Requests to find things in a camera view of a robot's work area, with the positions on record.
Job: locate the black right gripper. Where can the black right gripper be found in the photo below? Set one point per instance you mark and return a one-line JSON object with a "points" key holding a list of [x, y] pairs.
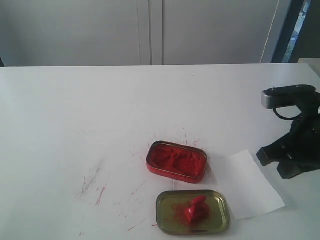
{"points": [[304, 137]]}

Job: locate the red stamp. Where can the red stamp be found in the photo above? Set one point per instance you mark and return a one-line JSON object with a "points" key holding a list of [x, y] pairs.
{"points": [[197, 209]]}

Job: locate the red ink paste tin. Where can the red ink paste tin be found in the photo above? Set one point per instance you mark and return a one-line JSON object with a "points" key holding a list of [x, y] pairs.
{"points": [[178, 162]]}

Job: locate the white paper sheet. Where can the white paper sheet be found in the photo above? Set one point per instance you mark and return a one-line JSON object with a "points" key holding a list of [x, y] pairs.
{"points": [[247, 191]]}

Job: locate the gold tin lid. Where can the gold tin lid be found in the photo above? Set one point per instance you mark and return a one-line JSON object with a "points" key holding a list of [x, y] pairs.
{"points": [[170, 213]]}

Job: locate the white cabinet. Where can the white cabinet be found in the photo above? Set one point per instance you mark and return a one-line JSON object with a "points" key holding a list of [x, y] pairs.
{"points": [[139, 32]]}

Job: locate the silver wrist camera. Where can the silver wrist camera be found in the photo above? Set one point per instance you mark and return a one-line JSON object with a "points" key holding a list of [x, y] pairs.
{"points": [[289, 96]]}

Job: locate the dark window frame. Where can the dark window frame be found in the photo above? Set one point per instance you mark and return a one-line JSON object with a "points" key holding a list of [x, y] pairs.
{"points": [[300, 35]]}

